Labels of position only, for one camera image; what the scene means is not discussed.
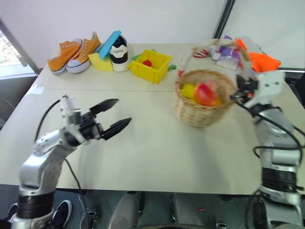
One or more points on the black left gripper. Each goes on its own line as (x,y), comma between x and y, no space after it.
(89,126)

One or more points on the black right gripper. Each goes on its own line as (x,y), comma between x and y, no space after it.
(246,87)

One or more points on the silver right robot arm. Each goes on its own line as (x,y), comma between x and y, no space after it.
(278,152)

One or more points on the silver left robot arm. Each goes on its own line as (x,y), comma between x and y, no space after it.
(43,155)

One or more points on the orange cloth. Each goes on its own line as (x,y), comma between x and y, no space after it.
(263,61)

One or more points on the orange small block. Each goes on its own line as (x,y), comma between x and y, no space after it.
(241,44)

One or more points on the purple white packaging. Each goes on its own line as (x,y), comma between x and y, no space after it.
(226,53)

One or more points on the red yellow apple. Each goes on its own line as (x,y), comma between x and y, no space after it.
(206,95)

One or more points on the yellow foam block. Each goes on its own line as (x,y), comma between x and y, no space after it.
(100,61)

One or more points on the black vertical pole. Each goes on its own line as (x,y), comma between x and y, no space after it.
(222,19)

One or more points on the yellow plastic bin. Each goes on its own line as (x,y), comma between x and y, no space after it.
(152,69)

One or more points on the green flat piece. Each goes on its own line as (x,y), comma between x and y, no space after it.
(134,57)

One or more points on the black and white sneaker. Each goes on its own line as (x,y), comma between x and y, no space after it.
(119,53)

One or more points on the yellow lemon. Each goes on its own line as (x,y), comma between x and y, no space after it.
(187,90)

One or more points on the red toy fruit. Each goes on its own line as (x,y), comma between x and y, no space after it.
(147,63)

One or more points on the small red object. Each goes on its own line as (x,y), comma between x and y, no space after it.
(180,73)

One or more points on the orange canvas sneaker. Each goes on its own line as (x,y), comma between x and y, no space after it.
(83,53)
(63,57)

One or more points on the blue flat board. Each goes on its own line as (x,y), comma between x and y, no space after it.
(110,44)

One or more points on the green small toy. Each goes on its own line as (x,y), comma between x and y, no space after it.
(172,67)

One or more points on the clear tape piece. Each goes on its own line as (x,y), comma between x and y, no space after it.
(36,89)

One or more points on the grey rounded robot leg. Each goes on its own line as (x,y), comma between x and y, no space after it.
(125,210)
(186,210)

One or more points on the dark sneaker with white sole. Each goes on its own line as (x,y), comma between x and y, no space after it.
(10,211)
(62,212)

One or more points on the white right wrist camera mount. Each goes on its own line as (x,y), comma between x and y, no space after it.
(270,86)

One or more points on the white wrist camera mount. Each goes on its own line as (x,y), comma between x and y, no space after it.
(69,112)
(270,86)

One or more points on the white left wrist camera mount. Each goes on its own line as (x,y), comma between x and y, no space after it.
(69,112)

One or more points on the grey window frame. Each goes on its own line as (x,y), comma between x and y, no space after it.
(17,45)

